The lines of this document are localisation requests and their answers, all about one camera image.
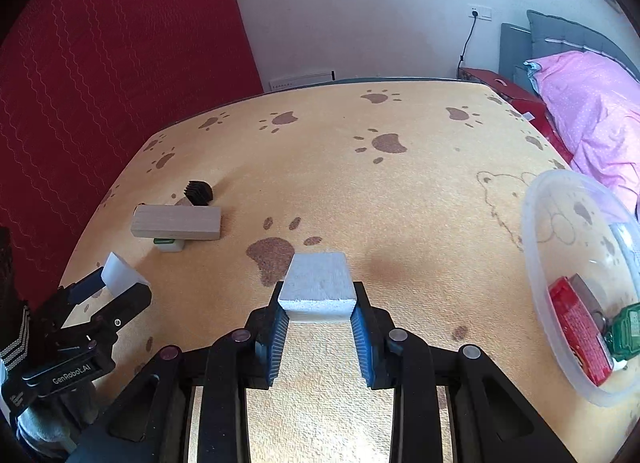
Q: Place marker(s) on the red quilt box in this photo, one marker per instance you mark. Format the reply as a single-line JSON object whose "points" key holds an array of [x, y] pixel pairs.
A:
{"points": [[528, 104]]}

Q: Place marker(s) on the black ribbed knob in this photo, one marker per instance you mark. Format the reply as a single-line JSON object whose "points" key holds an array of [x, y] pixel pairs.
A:
{"points": [[199, 193]]}

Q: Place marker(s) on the clear plastic bowl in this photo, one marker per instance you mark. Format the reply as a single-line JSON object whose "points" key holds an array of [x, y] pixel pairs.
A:
{"points": [[581, 249]]}

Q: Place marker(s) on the green jar-shaped tin keychain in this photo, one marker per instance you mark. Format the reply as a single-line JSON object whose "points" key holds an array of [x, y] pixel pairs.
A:
{"points": [[623, 334]]}

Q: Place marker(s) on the green white mahjong tile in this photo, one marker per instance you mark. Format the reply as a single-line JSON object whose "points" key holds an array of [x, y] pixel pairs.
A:
{"points": [[169, 245]]}

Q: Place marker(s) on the grey blue bed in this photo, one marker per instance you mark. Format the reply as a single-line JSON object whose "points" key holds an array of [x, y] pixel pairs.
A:
{"points": [[550, 35]]}

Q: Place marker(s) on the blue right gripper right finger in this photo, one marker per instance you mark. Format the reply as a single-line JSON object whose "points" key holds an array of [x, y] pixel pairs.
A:
{"points": [[490, 419]]}

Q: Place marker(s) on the white wall socket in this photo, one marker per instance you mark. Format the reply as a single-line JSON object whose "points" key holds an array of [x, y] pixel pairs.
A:
{"points": [[480, 12]]}

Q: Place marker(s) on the pink quilt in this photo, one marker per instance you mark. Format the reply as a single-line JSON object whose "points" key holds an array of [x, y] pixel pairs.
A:
{"points": [[594, 104]]}

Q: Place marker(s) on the zebra striped white wedge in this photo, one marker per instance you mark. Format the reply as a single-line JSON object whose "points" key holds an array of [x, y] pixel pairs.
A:
{"points": [[118, 276]]}

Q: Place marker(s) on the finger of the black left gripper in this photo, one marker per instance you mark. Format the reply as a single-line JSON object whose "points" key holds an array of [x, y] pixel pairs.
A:
{"points": [[108, 320], [87, 285]]}

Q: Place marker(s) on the gloved left hand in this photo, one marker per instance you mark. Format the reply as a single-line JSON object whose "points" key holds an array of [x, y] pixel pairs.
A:
{"points": [[52, 426]]}

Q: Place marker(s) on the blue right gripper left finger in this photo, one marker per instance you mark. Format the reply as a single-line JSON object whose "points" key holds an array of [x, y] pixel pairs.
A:
{"points": [[191, 400]]}

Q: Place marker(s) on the long wooden block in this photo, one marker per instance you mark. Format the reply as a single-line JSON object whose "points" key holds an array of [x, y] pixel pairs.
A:
{"points": [[183, 222]]}

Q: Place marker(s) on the white foam block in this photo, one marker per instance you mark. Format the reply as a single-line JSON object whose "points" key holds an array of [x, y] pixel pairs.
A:
{"points": [[318, 287]]}

